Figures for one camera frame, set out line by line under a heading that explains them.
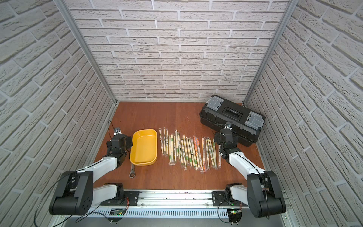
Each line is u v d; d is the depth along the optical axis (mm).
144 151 978
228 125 758
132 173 817
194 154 897
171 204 735
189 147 928
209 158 877
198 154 897
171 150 920
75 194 415
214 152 905
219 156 894
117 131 771
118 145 683
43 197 632
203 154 897
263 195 411
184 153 899
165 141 950
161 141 950
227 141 671
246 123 851
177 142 947
